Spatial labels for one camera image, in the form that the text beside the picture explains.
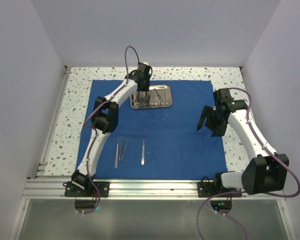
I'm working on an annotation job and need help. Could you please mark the surgical instruments in tray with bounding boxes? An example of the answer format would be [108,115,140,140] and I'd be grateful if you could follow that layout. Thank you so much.
[136,86,170,108]

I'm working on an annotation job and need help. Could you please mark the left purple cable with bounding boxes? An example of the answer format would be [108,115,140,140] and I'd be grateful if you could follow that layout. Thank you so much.
[81,45,141,215]

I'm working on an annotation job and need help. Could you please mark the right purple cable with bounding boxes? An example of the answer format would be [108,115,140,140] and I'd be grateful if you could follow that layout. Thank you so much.
[196,87,300,240]

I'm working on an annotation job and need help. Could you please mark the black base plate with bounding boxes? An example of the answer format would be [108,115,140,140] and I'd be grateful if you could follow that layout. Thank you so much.
[196,175,242,198]
[62,181,110,198]

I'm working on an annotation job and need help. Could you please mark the blue surgical cloth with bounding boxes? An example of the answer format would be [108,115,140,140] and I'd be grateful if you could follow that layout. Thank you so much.
[74,79,228,181]

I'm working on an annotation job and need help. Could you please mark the thin steel tweezers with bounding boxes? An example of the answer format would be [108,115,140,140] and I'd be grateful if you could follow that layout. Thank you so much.
[120,138,129,162]

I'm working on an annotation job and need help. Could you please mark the steel instrument tray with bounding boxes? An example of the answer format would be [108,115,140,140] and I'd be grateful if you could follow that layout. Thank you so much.
[129,83,173,110]

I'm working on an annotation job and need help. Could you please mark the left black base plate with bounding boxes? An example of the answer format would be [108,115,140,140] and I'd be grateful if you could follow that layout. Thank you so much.
[62,181,110,198]

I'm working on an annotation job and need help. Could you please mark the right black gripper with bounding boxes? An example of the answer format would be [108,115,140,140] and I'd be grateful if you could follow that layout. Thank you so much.
[197,105,228,138]

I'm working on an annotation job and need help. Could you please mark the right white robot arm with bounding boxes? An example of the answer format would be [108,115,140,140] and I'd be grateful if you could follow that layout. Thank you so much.
[196,88,289,197]

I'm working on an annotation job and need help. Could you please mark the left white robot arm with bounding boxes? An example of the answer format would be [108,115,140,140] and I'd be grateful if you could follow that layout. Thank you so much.
[71,62,153,197]

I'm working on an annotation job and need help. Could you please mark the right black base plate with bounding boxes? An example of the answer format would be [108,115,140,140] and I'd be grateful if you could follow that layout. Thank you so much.
[196,175,242,198]

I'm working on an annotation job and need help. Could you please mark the purple cable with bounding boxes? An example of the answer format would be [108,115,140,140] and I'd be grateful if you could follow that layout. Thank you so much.
[81,45,141,215]
[196,87,300,240]

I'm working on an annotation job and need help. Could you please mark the aluminium mounting rail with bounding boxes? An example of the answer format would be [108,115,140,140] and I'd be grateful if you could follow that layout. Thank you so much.
[21,174,286,201]

